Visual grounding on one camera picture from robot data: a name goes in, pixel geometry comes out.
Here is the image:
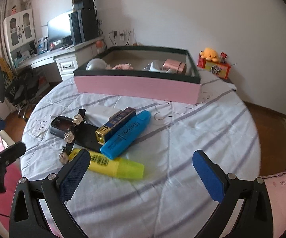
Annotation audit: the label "red printed box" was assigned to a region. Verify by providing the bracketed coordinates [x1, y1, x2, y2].
[197, 58, 232, 80]

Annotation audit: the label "blue white carton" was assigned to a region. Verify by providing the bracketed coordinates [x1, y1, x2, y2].
[37, 36, 48, 54]

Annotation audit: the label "orange plush octopus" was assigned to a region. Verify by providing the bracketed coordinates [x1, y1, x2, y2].
[199, 47, 219, 62]

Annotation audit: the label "white glass door cabinet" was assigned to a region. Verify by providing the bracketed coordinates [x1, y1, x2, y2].
[3, 8, 36, 63]

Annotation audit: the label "white charger plug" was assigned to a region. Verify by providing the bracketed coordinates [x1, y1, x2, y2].
[85, 105, 123, 126]

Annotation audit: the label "pink box with dark rim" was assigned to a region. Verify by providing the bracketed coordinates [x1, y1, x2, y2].
[73, 45, 202, 105]

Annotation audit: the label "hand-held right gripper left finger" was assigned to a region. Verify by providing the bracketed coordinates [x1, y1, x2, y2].
[9, 149, 91, 238]

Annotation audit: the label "black hair clip white flowers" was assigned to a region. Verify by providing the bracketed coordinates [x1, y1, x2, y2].
[58, 108, 87, 165]

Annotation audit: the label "white desk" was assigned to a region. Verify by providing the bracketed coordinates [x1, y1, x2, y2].
[14, 36, 106, 83]

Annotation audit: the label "black computer monitor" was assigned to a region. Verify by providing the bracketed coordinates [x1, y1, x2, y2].
[47, 11, 73, 43]

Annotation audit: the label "pink blanket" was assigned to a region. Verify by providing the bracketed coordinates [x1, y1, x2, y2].
[0, 131, 54, 238]

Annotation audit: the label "white grey striped quilt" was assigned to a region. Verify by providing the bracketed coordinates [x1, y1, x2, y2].
[20, 76, 262, 238]

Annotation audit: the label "pink cylinder jar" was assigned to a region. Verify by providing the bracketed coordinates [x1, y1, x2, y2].
[163, 59, 187, 75]

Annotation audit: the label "black office chair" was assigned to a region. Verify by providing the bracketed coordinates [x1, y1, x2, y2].
[0, 58, 44, 122]

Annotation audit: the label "yellow highlighter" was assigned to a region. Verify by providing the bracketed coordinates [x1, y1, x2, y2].
[69, 148, 145, 179]

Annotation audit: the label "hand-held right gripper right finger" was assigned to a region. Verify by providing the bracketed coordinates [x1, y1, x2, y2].
[192, 150, 275, 238]

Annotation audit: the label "navy gold lipstick tube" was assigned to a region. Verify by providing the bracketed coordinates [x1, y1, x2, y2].
[95, 107, 137, 144]

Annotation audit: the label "black remote control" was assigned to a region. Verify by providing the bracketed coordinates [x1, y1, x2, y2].
[50, 116, 109, 152]

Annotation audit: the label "blue highlighter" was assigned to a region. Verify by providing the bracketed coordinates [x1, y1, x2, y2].
[100, 110, 152, 160]

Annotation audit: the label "black computer tower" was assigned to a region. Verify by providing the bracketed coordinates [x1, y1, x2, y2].
[68, 8, 99, 45]

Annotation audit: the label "pink printed cloth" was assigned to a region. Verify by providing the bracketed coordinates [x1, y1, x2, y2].
[257, 165, 286, 238]

